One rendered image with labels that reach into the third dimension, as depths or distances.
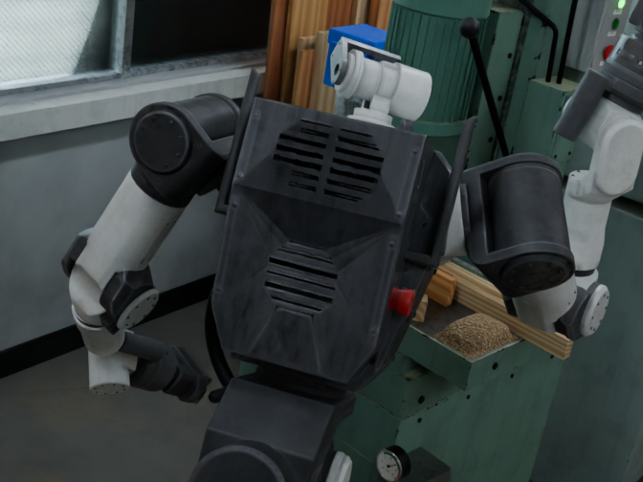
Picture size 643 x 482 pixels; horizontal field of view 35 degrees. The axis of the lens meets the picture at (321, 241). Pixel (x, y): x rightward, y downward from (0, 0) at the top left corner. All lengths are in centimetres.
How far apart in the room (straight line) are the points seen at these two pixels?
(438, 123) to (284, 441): 86
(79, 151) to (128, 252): 168
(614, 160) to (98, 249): 70
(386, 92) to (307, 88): 198
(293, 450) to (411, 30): 91
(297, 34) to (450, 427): 165
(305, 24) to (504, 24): 149
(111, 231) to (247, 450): 42
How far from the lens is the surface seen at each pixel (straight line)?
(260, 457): 111
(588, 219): 147
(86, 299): 149
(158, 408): 310
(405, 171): 110
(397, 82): 132
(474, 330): 179
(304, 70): 326
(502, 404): 221
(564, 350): 184
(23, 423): 303
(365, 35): 275
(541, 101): 198
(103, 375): 169
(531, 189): 124
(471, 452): 221
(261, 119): 114
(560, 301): 140
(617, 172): 142
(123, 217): 138
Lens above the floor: 175
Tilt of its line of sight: 24 degrees down
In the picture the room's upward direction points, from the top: 9 degrees clockwise
